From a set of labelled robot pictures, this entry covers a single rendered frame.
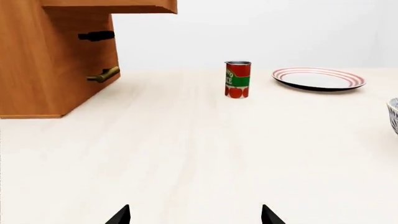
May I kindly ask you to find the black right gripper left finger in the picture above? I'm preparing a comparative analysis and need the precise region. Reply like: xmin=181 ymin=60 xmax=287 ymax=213
xmin=104 ymin=203 xmax=131 ymax=224

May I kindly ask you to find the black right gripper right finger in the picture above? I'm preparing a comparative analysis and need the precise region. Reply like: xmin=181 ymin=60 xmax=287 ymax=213
xmin=261 ymin=203 xmax=287 ymax=224

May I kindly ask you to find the blue patterned white bowl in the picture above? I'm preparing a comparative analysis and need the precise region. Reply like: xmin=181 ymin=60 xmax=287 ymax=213
xmin=386 ymin=97 xmax=398 ymax=136

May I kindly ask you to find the wooden cabinet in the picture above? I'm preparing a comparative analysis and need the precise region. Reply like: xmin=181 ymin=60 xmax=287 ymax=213
xmin=0 ymin=0 xmax=121 ymax=119

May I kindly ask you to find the open wooden drawer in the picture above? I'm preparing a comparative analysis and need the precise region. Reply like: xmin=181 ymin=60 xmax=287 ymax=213
xmin=41 ymin=0 xmax=178 ymax=15

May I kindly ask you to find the tomato sauce can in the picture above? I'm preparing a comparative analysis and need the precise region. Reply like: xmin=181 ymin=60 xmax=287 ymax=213
xmin=224 ymin=60 xmax=251 ymax=100

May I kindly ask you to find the red striped white plate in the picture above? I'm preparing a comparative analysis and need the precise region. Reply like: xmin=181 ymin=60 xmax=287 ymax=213
xmin=271 ymin=67 xmax=367 ymax=93

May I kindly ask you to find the brass drawer handle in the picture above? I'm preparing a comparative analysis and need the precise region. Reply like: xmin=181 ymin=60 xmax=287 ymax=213
xmin=86 ymin=65 xmax=121 ymax=83

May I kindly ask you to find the black drawer handle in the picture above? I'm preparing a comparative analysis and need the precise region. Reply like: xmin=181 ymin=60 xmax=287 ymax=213
xmin=77 ymin=30 xmax=116 ymax=42

